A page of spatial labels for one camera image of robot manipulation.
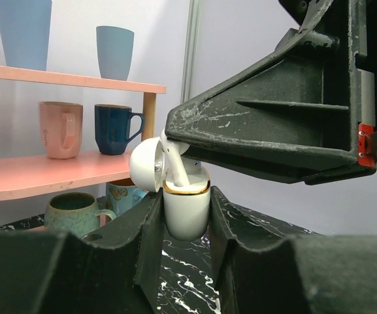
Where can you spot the blue butterfly mug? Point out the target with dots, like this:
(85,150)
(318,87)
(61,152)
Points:
(121,195)

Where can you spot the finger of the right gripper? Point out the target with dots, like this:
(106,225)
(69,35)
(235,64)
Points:
(238,124)

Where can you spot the left light blue cup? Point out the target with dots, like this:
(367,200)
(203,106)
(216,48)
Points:
(25,31)

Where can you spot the white earbud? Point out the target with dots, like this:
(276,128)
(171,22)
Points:
(173,151)

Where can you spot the white earbuds charging case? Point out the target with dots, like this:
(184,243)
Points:
(186,207)

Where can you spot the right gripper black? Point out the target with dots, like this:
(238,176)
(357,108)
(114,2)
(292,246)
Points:
(371,81)

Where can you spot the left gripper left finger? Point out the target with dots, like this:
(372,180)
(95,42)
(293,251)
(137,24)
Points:
(114,269)

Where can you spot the pink three-tier wooden shelf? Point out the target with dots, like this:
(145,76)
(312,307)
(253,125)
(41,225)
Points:
(28,176)

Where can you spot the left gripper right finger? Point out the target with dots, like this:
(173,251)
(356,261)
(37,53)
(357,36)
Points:
(264,265)

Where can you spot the pink mug on shelf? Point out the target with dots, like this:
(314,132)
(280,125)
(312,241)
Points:
(61,128)

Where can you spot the dark blue mug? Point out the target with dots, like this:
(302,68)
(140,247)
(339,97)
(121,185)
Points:
(112,128)

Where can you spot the right light blue cup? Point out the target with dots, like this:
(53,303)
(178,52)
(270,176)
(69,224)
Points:
(114,51)

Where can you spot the light blue cup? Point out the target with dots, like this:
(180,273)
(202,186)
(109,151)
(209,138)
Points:
(114,51)
(25,31)

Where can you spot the teal glazed ceramic mug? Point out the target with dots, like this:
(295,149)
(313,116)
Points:
(75,212)

